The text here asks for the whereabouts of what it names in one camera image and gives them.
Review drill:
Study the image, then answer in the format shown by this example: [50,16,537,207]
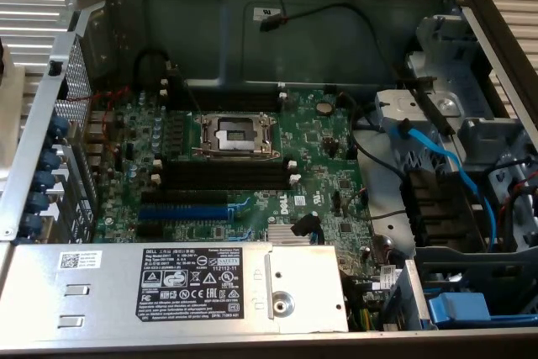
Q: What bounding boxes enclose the black RAM slot white clips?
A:
[152,158,296,170]
[161,78,289,90]
[161,89,290,104]
[150,172,301,186]

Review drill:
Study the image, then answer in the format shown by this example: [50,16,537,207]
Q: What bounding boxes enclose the white QR code sticker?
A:
[60,251,103,271]

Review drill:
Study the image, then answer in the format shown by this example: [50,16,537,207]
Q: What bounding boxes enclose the black power supply label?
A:
[134,246,245,321]

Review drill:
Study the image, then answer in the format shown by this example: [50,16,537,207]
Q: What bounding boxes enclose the white case wall sticker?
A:
[251,4,283,23]

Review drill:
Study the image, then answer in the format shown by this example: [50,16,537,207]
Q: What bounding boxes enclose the small silver heat sink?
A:
[267,224,302,246]

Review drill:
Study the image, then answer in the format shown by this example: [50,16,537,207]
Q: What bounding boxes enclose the long black expansion slot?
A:
[140,189,230,205]

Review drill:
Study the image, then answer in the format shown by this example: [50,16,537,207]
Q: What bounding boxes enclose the black flat wire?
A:
[394,75,451,134]

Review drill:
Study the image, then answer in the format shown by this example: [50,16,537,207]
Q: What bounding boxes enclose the metal CPU socket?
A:
[191,111,284,162]

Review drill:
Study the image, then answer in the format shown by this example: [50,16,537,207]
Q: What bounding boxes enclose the black plug with blue tab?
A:
[291,211,323,239]

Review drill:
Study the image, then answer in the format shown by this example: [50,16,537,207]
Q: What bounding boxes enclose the thin black wire with plug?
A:
[258,0,398,74]

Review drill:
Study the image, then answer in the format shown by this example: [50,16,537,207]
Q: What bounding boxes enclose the green Dell motherboard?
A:
[90,86,407,309]

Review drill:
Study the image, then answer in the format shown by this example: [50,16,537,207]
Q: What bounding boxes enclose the blue card slot latch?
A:
[48,117,71,140]
[32,169,55,192]
[20,212,45,234]
[24,190,50,213]
[41,148,64,170]

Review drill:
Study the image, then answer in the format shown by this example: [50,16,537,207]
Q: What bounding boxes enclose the thin red wire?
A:
[66,84,132,161]

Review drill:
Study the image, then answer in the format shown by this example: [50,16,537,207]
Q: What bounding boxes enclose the silver port stack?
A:
[82,108,117,171]

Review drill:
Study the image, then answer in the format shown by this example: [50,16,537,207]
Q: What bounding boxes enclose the grey metal drive bracket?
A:
[373,88,466,133]

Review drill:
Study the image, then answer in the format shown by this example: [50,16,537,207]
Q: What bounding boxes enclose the silver power supply box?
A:
[0,243,351,335]

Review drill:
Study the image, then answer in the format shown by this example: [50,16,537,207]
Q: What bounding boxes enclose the grey metal PC case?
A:
[0,0,538,359]

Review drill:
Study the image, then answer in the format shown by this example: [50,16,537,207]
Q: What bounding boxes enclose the black looped cable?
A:
[133,48,170,93]

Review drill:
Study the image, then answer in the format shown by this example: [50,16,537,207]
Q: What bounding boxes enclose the grey metal disk bay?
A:
[403,13,538,251]

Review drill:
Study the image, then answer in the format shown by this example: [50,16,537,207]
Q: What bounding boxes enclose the thin metal locking lever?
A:
[167,62,203,117]

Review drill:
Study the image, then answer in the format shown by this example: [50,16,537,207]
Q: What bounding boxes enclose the blue flat wire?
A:
[388,121,499,253]

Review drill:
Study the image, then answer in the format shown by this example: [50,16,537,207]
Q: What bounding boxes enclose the short black expansion slot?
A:
[136,223,166,239]

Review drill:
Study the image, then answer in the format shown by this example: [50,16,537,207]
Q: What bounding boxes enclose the blue plastic drive caddy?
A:
[426,291,538,330]

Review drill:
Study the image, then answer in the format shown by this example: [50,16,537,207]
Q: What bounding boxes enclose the long blue expansion slot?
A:
[137,205,230,221]

